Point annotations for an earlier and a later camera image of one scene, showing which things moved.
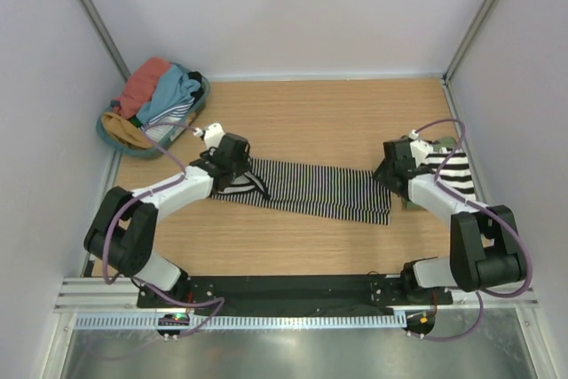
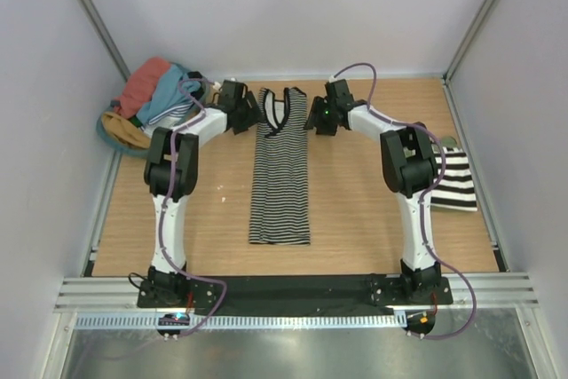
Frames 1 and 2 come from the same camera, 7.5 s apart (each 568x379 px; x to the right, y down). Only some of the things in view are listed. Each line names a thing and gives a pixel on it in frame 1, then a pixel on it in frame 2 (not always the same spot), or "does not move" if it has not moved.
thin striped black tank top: (324, 191) to (280, 209)
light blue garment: (171, 90) does not move
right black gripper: (381, 176) to (314, 122)
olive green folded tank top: (448, 144) does not move
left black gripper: (242, 167) to (254, 116)
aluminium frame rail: (96, 294) does not move
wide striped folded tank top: (455, 172) does not move
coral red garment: (139, 87) does not move
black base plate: (295, 292) does not move
